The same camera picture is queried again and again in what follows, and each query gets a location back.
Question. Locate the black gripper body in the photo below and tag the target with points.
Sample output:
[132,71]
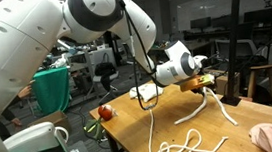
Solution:
[210,86]

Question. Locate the white terry towel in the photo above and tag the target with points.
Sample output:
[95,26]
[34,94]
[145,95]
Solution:
[147,91]

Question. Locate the orange white object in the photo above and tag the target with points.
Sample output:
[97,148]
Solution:
[105,112]

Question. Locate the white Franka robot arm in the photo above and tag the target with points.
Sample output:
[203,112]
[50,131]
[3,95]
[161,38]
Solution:
[22,40]

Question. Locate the bare person hand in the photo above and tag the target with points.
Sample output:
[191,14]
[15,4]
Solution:
[25,91]
[17,122]

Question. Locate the black stand base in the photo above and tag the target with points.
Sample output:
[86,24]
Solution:
[231,101]

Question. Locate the round wooden stool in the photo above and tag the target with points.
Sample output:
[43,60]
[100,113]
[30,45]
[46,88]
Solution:
[262,69]

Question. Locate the black computer monitor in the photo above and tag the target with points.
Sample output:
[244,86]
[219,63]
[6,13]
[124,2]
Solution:
[262,15]
[200,23]

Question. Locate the black vertical pole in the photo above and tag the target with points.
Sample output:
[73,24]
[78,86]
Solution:
[235,26]

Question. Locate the black jacket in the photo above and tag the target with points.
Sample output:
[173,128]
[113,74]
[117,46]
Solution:
[105,72]

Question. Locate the black table leg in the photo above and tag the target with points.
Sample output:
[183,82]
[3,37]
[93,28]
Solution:
[114,151]

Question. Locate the yellow paper sheet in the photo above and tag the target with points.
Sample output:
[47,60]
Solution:
[89,125]

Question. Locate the large cardboard box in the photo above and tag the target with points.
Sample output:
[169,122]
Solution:
[54,119]

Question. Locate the green cloth covered table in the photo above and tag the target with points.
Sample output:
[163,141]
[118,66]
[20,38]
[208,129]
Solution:
[50,91]

